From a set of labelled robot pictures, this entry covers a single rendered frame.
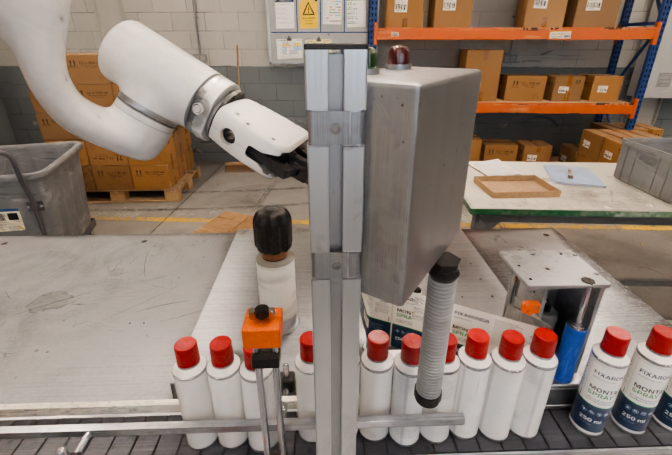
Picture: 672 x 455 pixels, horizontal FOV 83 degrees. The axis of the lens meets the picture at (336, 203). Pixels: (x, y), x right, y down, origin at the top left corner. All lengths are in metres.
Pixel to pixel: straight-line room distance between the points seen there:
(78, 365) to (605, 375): 1.04
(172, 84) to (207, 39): 4.71
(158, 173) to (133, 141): 3.57
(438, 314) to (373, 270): 0.13
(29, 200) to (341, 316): 2.59
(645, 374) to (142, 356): 0.98
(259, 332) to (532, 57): 5.09
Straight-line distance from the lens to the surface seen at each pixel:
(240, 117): 0.48
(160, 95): 0.52
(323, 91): 0.29
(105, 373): 1.05
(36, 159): 3.61
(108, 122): 0.53
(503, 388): 0.71
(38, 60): 0.49
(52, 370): 1.11
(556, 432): 0.86
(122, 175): 4.25
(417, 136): 0.29
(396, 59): 0.40
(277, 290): 0.86
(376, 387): 0.66
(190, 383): 0.67
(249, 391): 0.65
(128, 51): 0.55
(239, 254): 1.25
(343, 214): 0.31
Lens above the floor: 1.50
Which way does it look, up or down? 23 degrees down
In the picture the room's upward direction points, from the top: straight up
